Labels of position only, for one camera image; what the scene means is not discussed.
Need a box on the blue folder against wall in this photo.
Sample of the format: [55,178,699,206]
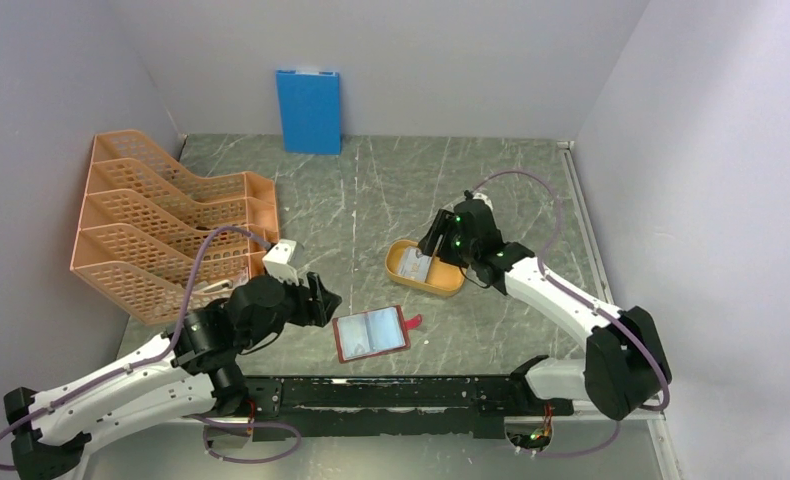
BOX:
[275,70,341,155]

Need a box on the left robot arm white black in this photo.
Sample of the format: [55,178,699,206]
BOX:
[4,272,342,479]

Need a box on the red leather card holder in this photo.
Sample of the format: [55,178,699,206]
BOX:
[332,305,423,363]

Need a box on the yellow oval tray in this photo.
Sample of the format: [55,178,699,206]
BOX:
[385,240,465,297]

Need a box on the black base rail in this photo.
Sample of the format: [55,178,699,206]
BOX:
[236,374,574,439]

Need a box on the silver VIP credit card stack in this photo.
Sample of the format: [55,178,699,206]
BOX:
[397,246,432,282]

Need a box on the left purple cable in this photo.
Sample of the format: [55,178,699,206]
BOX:
[0,225,274,472]

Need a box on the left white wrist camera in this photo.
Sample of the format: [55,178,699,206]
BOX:
[262,239,301,286]

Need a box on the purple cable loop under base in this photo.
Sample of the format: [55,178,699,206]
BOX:
[189,410,306,464]

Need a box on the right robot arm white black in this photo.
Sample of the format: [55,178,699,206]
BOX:
[418,197,671,421]

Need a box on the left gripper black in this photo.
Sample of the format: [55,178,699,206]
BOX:
[240,265,341,348]

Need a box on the aluminium frame rail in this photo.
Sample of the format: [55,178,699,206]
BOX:
[556,141,615,304]

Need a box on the orange mesh file organizer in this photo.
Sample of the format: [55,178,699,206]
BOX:
[70,130,280,325]

